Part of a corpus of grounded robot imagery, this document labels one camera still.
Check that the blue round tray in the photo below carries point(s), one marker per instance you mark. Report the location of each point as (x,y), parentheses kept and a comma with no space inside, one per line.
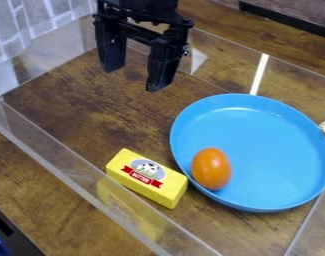
(273,144)

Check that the clear acrylic enclosure wall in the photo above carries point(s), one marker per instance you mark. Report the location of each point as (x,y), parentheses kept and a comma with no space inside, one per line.
(72,115)

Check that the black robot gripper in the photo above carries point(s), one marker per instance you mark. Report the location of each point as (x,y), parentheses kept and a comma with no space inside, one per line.
(152,23)

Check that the orange ball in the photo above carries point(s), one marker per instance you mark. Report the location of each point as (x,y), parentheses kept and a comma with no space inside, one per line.
(211,168)

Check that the yellow toy butter block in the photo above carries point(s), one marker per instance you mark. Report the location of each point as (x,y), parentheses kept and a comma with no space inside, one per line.
(146,177)

